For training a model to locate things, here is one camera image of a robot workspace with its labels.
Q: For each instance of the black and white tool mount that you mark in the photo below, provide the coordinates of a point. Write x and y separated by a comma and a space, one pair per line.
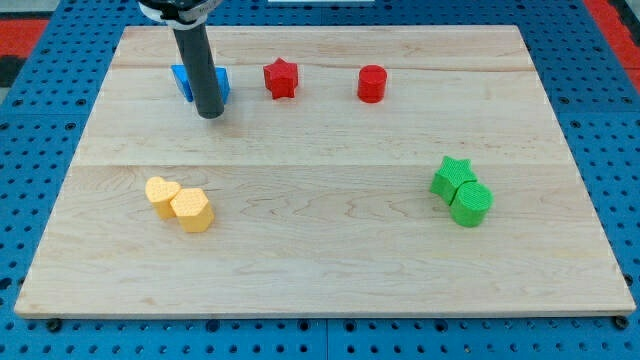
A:
178, 14

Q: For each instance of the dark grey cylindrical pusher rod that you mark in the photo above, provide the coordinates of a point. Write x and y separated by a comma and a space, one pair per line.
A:
195, 51

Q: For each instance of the blue triangle block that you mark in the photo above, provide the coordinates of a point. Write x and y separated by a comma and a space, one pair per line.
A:
182, 81

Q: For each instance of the blue cube block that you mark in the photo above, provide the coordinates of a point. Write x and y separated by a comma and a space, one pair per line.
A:
223, 82

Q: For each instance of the red star block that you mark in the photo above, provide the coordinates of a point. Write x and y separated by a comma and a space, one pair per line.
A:
281, 78

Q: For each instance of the yellow heart block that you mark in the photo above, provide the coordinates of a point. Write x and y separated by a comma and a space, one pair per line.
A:
160, 193

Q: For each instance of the yellow hexagon block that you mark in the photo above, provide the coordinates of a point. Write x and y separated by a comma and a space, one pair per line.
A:
193, 210

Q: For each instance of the red cylinder block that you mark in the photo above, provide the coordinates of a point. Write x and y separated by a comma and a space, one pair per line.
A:
372, 81

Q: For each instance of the light wooden board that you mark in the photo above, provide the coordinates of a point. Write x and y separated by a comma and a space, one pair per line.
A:
322, 203

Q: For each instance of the green star block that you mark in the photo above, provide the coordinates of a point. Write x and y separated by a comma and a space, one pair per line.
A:
452, 174

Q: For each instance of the green cylinder block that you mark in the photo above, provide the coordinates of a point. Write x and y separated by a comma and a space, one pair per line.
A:
471, 203

